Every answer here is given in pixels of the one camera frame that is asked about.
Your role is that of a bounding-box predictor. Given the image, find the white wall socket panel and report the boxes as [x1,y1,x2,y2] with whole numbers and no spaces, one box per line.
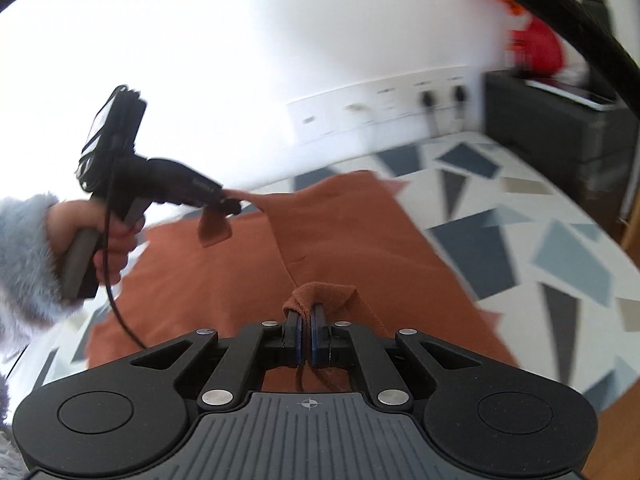
[286,65,484,147]

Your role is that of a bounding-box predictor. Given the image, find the dark grey nightstand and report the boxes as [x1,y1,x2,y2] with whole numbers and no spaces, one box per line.
[482,70,640,222]

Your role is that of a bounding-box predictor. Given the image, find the left hand-held gripper cable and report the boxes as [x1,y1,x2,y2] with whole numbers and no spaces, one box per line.
[102,157,151,351]

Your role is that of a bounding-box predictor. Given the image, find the person's left hand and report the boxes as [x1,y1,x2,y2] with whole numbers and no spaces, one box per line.
[46,200,139,288]

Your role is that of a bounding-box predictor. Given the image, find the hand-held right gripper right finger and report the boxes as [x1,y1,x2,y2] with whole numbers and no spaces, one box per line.
[309,305,493,413]

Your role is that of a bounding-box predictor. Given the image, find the rust brown garment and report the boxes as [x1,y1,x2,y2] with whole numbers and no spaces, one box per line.
[82,170,521,394]

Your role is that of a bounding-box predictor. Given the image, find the red object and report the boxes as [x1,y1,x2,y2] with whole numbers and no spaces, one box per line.
[507,17,564,79]

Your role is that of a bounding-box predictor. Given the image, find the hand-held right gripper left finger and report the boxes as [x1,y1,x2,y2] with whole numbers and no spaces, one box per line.
[127,308,306,413]

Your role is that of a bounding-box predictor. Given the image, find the black braided cable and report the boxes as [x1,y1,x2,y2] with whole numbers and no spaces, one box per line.
[447,0,640,74]

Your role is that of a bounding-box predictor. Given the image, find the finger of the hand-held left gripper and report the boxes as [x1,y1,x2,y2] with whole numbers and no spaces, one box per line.
[204,190,243,216]

